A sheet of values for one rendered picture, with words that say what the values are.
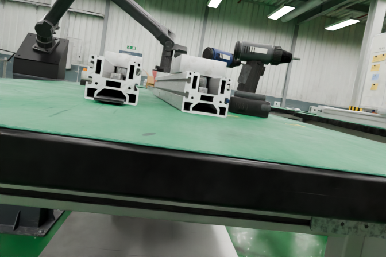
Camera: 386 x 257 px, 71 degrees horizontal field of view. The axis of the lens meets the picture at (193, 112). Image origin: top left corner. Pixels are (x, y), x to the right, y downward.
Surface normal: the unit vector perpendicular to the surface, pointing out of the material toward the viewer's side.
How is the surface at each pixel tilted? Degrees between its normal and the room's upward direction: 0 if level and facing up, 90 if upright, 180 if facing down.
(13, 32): 90
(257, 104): 90
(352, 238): 90
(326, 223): 90
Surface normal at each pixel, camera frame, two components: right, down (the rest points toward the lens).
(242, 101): -0.08, 0.07
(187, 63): 0.22, 0.11
